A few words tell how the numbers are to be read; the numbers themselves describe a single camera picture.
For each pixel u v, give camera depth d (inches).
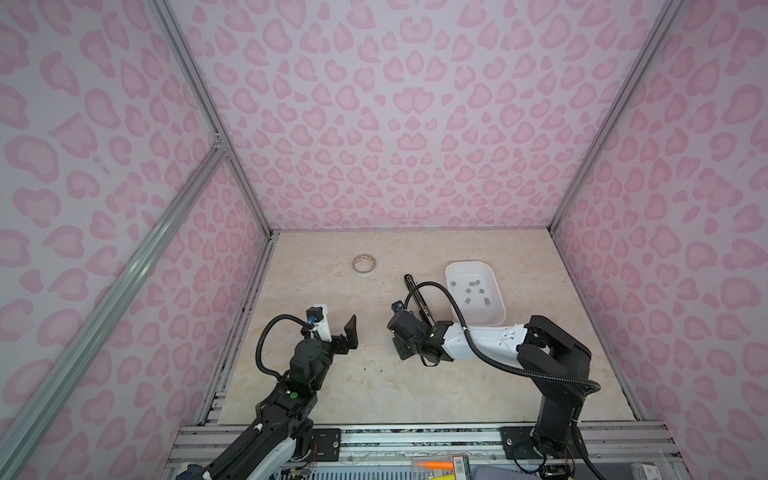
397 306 31.5
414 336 26.7
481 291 40.4
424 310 37.5
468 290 40.6
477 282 40.9
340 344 28.2
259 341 21.7
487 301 39.3
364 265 43.3
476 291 40.5
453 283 41.0
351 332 29.2
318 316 26.7
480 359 19.2
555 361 18.6
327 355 27.4
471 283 40.8
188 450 29.9
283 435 22.2
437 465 27.6
